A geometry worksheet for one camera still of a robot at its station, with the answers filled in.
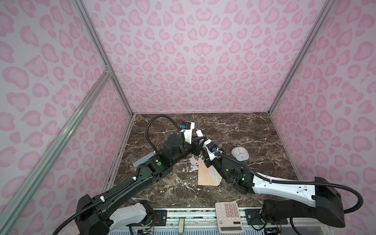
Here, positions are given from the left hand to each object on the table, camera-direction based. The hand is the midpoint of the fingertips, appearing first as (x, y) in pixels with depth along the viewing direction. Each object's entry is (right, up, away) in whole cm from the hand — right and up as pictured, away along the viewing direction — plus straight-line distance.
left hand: (205, 135), depth 67 cm
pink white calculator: (+12, -41, +5) cm, 43 cm away
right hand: (-1, -4, +3) cm, 5 cm away
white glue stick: (-3, +1, -1) cm, 3 cm away
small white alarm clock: (+24, -14, +27) cm, 39 cm away
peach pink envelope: (+3, -25, +19) cm, 32 cm away
